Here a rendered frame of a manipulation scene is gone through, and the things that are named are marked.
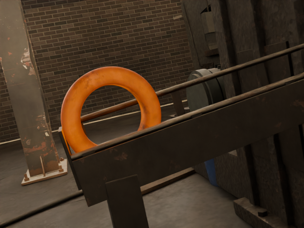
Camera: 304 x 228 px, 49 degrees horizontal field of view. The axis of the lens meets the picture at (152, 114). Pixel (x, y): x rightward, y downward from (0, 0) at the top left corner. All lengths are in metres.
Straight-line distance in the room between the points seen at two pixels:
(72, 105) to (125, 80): 0.10
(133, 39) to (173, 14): 1.02
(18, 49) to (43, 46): 3.59
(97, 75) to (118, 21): 6.30
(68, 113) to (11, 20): 2.64
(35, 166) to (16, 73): 0.84
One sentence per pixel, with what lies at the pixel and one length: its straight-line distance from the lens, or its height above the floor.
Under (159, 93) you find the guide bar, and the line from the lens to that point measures 0.69.
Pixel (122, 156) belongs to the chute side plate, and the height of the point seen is 0.59.
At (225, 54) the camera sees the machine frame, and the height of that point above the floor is 0.73.
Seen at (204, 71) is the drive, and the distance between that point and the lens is 2.02.
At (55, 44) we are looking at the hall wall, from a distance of 6.74.
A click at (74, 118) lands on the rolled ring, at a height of 0.67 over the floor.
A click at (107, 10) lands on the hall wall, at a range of 6.91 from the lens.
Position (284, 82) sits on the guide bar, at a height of 0.65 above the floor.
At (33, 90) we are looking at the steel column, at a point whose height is 0.78.
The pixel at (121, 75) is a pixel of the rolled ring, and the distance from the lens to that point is 0.61.
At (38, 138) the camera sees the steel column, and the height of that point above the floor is 0.36.
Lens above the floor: 0.72
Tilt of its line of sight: 7 degrees down
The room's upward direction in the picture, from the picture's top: 12 degrees counter-clockwise
